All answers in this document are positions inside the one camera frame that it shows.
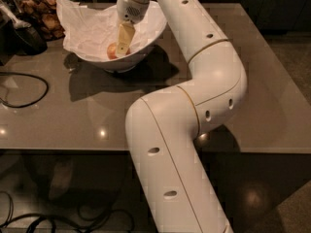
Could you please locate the white crumpled paper liner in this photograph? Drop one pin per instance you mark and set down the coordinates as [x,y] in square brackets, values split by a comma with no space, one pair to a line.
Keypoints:
[90,26]

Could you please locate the white bowl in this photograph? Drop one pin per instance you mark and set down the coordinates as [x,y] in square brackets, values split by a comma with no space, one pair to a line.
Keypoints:
[136,60]

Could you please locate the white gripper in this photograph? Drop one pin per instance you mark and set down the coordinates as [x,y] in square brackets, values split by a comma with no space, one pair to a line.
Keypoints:
[132,10]

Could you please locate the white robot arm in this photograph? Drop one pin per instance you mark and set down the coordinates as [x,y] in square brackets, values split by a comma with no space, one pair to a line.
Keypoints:
[161,126]

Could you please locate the black round device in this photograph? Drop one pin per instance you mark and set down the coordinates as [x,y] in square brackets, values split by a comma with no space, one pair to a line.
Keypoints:
[30,40]

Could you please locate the red yellow apple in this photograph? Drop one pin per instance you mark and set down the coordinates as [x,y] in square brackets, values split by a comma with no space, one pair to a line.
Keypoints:
[115,50]

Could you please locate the silver metal utensil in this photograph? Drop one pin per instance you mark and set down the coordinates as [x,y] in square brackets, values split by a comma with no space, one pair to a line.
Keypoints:
[17,23]

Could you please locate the jar of brown snacks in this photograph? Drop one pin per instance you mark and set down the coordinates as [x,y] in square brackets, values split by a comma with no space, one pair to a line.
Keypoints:
[43,14]

